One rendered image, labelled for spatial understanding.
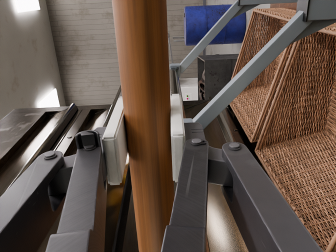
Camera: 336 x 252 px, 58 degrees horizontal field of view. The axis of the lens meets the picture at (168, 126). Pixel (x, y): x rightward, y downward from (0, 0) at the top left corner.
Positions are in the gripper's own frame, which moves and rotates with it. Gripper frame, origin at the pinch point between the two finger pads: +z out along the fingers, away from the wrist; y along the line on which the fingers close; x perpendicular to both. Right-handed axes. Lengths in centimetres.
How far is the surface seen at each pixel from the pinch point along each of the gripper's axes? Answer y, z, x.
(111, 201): -18, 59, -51
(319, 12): 26.3, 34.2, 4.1
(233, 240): 17, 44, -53
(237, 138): 31, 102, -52
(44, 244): -34, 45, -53
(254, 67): 16.7, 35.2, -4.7
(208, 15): 63, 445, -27
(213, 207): 14, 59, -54
